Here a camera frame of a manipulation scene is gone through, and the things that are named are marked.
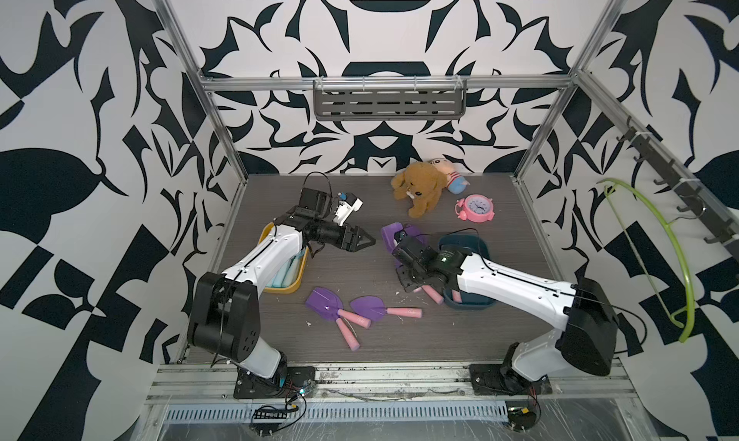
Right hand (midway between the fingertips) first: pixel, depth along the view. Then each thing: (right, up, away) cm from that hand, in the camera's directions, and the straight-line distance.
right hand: (405, 268), depth 82 cm
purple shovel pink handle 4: (-15, -19, -4) cm, 24 cm away
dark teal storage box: (+24, +5, +13) cm, 28 cm away
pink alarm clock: (+29, +17, +25) cm, 42 cm away
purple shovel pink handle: (-5, +10, -2) cm, 11 cm away
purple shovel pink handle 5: (-9, -12, +2) cm, 15 cm away
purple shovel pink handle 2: (+10, -9, +3) cm, 14 cm away
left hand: (-11, +10, 0) cm, 15 cm away
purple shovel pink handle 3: (-22, -12, +5) cm, 26 cm away
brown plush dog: (+7, +25, +14) cm, 30 cm away
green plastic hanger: (+53, -4, -25) cm, 59 cm away
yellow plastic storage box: (-34, -7, +3) cm, 35 cm away
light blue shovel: (-35, -2, +6) cm, 36 cm away
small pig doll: (+22, +26, +28) cm, 44 cm away
